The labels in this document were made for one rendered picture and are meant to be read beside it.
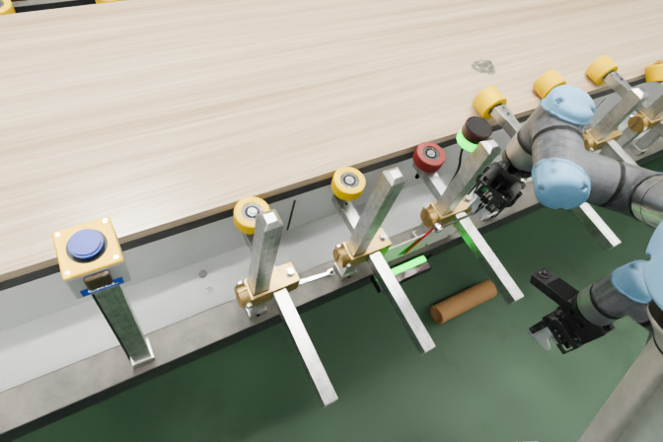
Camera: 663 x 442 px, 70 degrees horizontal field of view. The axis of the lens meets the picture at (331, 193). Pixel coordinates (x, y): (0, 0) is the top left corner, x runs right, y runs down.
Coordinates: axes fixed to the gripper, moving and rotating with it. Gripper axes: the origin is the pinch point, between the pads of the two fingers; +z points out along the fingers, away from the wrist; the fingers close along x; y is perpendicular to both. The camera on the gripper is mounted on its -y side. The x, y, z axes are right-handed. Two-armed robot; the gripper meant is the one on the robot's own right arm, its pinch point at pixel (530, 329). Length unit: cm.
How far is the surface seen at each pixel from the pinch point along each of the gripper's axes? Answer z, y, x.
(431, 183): -2.9, -42.3, -1.6
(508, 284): -3.4, -10.7, -0.5
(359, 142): -7, -58, -17
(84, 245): -40, -34, -80
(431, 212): -4.1, -34.1, -7.8
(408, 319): 0.3, -14.2, -26.0
